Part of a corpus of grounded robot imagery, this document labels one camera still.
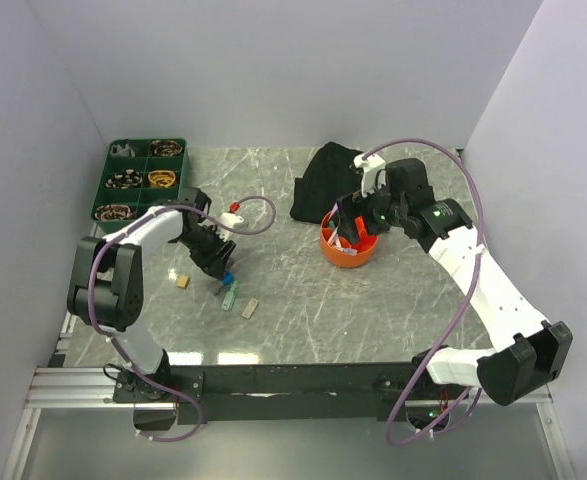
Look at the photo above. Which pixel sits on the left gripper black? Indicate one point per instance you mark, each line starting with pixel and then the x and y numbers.
pixel 214 264

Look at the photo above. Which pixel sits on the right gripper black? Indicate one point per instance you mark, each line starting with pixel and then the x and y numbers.
pixel 348 210

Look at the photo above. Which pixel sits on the blue cap glue stick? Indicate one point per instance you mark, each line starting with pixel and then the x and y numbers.
pixel 227 279

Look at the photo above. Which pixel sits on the mint green correction tape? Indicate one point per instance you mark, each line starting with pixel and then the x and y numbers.
pixel 230 296

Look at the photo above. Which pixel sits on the orange round pen holder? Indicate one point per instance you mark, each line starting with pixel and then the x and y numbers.
pixel 338 251

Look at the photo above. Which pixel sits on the small cork block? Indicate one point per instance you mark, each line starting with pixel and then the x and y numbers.
pixel 183 281

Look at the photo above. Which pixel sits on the long cork eraser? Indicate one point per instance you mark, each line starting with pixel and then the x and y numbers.
pixel 250 308

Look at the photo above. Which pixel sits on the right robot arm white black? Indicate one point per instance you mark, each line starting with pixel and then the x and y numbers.
pixel 527 350

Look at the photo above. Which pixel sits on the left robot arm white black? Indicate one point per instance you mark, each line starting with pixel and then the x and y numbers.
pixel 106 285

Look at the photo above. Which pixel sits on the blue cap white marker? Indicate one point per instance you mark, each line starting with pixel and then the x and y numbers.
pixel 347 250

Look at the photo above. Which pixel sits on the black folded cloth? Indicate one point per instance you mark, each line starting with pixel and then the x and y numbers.
pixel 329 175

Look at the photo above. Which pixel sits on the yellow rubber band bundle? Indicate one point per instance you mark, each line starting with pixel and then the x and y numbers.
pixel 164 179

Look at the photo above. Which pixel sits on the brown white band bundle bottom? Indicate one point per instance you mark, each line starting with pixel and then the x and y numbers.
pixel 114 212

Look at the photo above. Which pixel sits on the brown white band bundle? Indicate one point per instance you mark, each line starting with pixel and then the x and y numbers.
pixel 114 212
pixel 126 179

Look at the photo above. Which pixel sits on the green compartment tray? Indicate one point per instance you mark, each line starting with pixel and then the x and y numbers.
pixel 140 199

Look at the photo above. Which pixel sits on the brown white band bundle middle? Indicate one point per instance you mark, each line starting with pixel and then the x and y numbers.
pixel 126 179

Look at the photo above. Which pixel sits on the brown band bundle top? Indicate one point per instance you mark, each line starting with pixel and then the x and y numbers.
pixel 165 148

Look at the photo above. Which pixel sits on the grey clips in tray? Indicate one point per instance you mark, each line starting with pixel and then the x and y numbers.
pixel 122 151

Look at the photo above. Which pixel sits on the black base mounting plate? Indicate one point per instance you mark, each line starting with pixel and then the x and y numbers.
pixel 287 392

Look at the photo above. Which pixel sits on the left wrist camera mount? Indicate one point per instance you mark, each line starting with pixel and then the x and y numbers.
pixel 231 219

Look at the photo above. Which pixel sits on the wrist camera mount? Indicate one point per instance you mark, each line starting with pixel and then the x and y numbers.
pixel 373 173
pixel 231 219

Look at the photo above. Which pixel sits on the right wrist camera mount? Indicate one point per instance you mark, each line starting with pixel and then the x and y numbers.
pixel 373 173

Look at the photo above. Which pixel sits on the aluminium rail frame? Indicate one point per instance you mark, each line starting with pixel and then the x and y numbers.
pixel 309 312

